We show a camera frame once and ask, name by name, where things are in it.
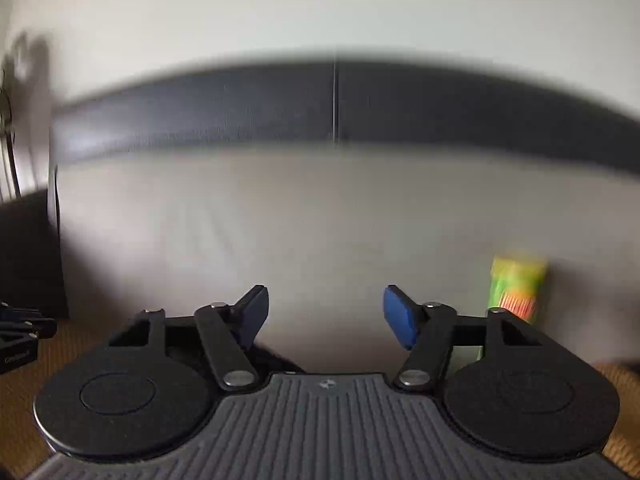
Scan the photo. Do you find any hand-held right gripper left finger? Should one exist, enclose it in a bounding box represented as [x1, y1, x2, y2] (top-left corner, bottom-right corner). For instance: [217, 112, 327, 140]
[107, 284, 270, 392]

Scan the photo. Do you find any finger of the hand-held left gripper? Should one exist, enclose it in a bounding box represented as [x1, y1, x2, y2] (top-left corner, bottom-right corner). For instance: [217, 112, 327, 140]
[0, 302, 57, 342]

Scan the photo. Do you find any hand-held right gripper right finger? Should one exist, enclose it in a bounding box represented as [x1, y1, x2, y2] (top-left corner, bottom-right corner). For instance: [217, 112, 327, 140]
[382, 284, 544, 393]

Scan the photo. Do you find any brown woven striped mat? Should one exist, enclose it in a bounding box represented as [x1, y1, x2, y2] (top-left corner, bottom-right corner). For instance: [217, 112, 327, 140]
[0, 316, 640, 480]

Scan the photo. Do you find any dark bedside furniture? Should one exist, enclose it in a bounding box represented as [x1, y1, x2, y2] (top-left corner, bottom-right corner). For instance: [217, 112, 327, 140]
[0, 191, 70, 320]

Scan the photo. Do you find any grey padded headboard cushion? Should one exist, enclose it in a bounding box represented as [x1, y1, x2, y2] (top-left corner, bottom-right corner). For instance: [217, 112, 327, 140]
[48, 142, 640, 376]

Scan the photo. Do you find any green yellow printed tube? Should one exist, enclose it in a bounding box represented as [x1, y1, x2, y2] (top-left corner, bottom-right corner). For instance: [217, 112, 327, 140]
[486, 254, 549, 324]

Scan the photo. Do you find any thin metal stand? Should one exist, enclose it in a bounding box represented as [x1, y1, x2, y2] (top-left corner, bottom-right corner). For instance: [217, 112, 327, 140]
[0, 82, 24, 202]

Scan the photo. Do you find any dark headboard band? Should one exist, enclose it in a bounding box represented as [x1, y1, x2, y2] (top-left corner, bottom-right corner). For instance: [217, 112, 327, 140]
[49, 60, 640, 181]

